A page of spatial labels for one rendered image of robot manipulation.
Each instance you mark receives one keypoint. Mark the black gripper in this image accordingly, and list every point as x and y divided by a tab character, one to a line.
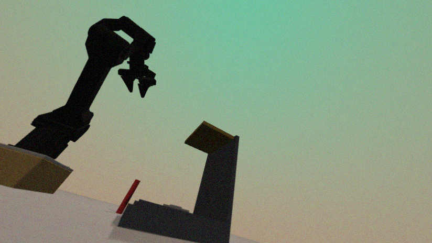
136	71

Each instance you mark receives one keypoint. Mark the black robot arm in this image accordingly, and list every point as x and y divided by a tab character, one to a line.
105	50

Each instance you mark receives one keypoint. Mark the red peg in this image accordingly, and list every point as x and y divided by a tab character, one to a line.
125	201

